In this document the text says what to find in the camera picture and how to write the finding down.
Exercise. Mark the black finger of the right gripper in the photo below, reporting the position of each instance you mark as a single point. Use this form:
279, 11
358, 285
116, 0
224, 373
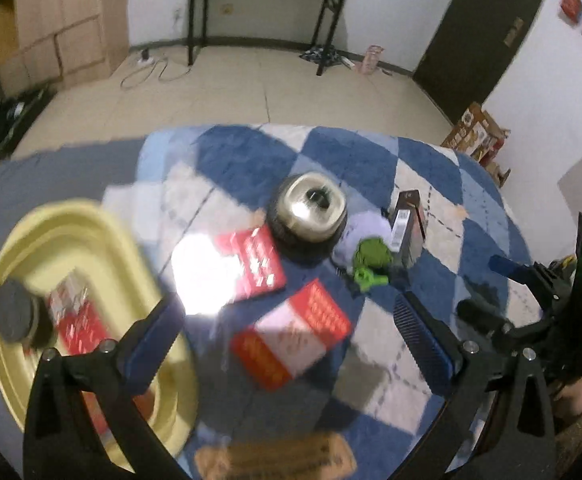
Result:
524, 274
495, 329

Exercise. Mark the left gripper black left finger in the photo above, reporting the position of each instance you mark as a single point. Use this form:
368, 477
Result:
60, 440

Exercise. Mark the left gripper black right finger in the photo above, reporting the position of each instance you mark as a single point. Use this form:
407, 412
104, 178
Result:
495, 422

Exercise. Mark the dark brown cigarette carton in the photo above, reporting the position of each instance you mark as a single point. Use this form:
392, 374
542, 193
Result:
408, 227

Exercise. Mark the red diamond cigarette carton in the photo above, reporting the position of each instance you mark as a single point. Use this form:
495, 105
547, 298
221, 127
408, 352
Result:
72, 307

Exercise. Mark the black glitter round box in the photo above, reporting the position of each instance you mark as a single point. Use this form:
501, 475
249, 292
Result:
24, 318

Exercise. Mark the green plastic clip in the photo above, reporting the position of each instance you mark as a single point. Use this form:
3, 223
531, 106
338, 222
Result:
366, 279

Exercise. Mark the green frog toy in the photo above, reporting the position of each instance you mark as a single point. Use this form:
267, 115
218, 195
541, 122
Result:
372, 253

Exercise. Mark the printed cardboard boxes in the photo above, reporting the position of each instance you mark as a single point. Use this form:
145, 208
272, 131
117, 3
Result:
478, 135

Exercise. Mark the lavender plush toy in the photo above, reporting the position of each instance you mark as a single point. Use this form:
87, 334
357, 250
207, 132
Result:
366, 225

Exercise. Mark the yellow oval plastic tray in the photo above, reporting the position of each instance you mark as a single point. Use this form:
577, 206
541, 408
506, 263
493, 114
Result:
41, 250

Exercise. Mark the red white cigarette carton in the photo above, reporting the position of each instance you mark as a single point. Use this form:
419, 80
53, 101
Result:
285, 342

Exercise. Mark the brown rug label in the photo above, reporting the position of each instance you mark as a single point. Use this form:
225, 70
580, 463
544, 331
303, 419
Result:
318, 456

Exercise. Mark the cream round tin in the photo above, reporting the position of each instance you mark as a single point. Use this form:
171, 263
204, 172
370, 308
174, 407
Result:
310, 206

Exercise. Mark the red carton with white side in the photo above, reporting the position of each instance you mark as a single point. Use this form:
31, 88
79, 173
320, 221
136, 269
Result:
211, 271

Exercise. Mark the pink plastic bag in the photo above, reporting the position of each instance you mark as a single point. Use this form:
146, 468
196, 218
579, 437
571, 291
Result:
371, 60

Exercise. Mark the dark brown door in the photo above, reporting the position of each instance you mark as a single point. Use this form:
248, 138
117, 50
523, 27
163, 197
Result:
472, 48

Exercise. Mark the black open case on floor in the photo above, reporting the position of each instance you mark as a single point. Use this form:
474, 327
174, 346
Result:
18, 114

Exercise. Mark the dark cloth pile on floor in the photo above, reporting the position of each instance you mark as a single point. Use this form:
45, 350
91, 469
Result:
316, 54

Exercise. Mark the wooden wardrobe cabinet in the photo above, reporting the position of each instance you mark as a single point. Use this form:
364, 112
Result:
60, 42

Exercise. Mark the power strip with cable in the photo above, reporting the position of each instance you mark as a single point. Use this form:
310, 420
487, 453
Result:
152, 64

